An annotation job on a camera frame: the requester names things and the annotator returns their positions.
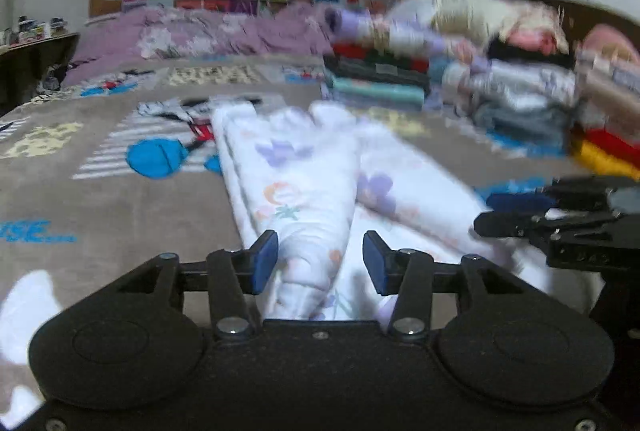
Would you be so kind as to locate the black garment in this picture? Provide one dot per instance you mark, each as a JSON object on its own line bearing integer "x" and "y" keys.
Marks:
{"x": 520, "y": 52}

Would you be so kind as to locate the dark wooden desk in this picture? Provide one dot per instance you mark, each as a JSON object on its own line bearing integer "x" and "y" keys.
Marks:
{"x": 35, "y": 61}

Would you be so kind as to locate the clutter of small bottles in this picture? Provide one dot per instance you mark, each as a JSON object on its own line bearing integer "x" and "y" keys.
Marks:
{"x": 35, "y": 28}

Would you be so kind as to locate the pile of pale bedding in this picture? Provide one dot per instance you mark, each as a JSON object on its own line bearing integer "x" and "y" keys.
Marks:
{"x": 475, "y": 13}

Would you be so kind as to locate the purple floral quilt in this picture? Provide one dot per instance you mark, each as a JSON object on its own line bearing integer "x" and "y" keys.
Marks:
{"x": 200, "y": 36}

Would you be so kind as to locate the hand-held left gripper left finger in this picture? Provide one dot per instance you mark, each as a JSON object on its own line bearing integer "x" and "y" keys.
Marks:
{"x": 264, "y": 261}

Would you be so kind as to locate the beige folded garment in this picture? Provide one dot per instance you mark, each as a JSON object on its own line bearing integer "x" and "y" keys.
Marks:
{"x": 610, "y": 86}

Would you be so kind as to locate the yellow folded garment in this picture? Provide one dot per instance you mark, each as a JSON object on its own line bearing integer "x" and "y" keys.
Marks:
{"x": 595, "y": 158}

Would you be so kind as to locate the dark wooden bed end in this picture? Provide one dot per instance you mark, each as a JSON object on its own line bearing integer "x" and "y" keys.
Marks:
{"x": 575, "y": 3}

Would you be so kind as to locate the stack of colourful folded clothes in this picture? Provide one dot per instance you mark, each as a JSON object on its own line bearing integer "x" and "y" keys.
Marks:
{"x": 380, "y": 81}

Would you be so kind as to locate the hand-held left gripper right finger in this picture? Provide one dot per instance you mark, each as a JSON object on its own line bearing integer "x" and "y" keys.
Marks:
{"x": 377, "y": 263}

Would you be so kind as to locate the black white patterned cloth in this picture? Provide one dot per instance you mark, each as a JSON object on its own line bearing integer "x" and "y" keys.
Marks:
{"x": 54, "y": 78}

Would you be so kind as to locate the red folded garment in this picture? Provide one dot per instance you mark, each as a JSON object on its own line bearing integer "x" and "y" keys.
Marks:
{"x": 615, "y": 143}

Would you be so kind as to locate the stack of grey white clothes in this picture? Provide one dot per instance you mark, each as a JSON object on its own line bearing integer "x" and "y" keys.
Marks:
{"x": 520, "y": 96}

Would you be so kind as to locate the brown cartoon printed blanket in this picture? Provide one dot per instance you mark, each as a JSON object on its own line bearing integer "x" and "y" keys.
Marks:
{"x": 75, "y": 201}

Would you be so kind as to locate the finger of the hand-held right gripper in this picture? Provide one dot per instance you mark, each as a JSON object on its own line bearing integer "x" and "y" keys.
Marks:
{"x": 515, "y": 202}
{"x": 505, "y": 225}

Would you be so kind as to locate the white floral padded pants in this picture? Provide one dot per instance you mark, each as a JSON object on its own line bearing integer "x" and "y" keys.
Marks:
{"x": 310, "y": 181}

